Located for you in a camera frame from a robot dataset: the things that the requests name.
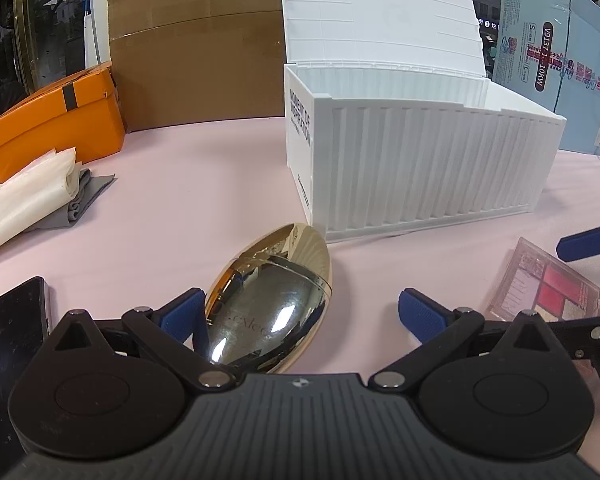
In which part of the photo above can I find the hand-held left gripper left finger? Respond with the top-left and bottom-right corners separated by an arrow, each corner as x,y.
52,287 -> 237,394

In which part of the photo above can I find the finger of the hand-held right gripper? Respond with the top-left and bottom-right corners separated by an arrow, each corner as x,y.
556,211 -> 600,262
547,314 -> 600,411

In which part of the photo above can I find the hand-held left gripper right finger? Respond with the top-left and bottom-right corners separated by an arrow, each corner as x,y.
367,288 -> 576,392

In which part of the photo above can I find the pink eyeshadow palette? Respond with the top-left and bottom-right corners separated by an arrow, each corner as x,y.
485,237 -> 600,323

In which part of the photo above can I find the gold oval cosmetic case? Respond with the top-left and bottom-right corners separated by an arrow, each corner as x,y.
192,222 -> 333,376

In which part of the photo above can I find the white container-shaped storage box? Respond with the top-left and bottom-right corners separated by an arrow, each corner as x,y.
279,0 -> 567,245

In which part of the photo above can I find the pink desktop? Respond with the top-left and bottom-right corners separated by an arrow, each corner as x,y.
0,115 -> 600,480

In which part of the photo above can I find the grey cloth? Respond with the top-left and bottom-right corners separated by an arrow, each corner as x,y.
25,167 -> 117,233

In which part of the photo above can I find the black phone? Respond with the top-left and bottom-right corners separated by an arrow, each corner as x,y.
0,276 -> 51,480

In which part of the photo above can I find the white cloth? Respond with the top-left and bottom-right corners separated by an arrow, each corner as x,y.
0,146 -> 83,261

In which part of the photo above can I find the light blue carton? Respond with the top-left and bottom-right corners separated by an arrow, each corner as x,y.
490,0 -> 600,161

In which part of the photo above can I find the orange box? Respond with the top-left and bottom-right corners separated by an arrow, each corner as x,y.
0,62 -> 128,183

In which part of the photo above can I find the brown cardboard box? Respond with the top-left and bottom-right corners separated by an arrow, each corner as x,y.
104,0 -> 433,133

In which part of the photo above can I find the white board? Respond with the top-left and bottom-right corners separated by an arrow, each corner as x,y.
83,0 -> 112,70

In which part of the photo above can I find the gold metal frame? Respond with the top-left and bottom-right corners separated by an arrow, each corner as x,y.
11,0 -> 43,95

